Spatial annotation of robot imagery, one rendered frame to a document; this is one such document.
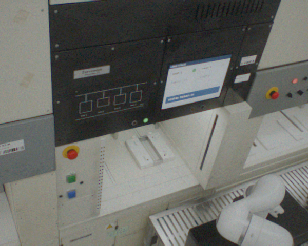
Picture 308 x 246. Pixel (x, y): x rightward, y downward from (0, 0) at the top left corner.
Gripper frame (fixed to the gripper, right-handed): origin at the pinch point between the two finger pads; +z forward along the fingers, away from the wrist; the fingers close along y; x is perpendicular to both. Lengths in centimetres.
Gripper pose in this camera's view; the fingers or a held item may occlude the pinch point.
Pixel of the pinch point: (276, 209)
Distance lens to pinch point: 191.6
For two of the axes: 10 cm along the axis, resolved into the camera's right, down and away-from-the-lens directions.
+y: -4.7, -6.3, 6.2
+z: 5.2, 3.7, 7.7
